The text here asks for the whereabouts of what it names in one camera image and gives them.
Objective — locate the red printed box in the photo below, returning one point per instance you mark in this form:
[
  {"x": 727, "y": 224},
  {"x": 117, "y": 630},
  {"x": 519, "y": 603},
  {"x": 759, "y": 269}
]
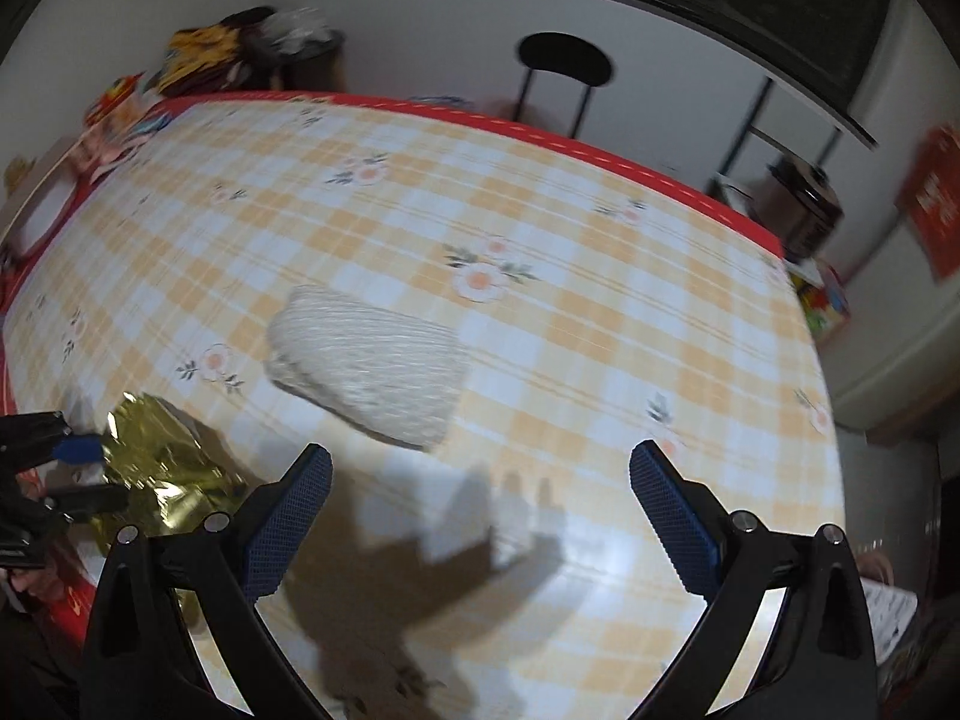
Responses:
[{"x": 45, "y": 202}]

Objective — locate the dark window with sill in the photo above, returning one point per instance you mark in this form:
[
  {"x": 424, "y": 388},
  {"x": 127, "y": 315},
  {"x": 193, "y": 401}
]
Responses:
[{"x": 787, "y": 7}]

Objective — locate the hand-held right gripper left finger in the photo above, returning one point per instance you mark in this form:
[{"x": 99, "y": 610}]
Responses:
[{"x": 289, "y": 525}]

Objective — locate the red wall poster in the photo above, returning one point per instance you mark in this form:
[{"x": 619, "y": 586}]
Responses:
[{"x": 934, "y": 202}]

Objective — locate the colourful shopping bags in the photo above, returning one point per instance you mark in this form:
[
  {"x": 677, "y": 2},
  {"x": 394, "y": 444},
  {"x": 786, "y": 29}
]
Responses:
[{"x": 825, "y": 307}]

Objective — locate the crumpled clear plastic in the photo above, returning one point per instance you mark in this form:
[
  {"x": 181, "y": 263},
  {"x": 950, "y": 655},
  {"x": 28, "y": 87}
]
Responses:
[{"x": 300, "y": 30}]

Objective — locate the white ribbed cloth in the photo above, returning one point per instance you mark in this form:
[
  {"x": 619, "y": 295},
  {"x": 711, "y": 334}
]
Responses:
[{"x": 367, "y": 364}]

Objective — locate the table with checked floral tablecloth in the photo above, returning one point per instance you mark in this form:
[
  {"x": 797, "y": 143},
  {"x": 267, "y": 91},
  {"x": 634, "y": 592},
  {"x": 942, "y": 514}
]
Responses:
[{"x": 525, "y": 255}]

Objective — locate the yellow snack packets pile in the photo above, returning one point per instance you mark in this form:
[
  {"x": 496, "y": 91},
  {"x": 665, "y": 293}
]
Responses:
[{"x": 195, "y": 56}]

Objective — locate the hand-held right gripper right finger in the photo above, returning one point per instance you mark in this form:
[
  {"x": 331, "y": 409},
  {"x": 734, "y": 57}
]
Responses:
[{"x": 675, "y": 517}]

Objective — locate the white refrigerator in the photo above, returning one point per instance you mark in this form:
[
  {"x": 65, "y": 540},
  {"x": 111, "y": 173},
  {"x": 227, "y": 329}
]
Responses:
[{"x": 892, "y": 330}]

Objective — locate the gold foil wrapper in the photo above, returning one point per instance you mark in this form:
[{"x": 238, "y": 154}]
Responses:
[{"x": 161, "y": 457}]

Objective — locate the black and white metal rack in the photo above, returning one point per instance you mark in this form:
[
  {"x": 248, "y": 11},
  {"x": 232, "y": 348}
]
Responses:
[{"x": 757, "y": 135}]

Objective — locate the white printed sheet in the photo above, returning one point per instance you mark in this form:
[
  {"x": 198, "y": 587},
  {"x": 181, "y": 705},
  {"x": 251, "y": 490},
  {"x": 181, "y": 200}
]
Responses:
[{"x": 889, "y": 615}]

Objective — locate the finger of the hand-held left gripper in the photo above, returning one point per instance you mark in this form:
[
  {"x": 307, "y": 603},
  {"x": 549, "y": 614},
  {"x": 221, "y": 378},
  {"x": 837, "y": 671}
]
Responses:
[
  {"x": 97, "y": 499},
  {"x": 79, "y": 450}
]

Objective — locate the brown electric pressure cooker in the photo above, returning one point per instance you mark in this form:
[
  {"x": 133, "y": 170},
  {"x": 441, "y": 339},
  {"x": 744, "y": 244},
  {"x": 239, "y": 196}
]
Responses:
[{"x": 802, "y": 206}]

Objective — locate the black round stool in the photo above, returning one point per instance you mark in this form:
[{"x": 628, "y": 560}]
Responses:
[{"x": 562, "y": 56}]

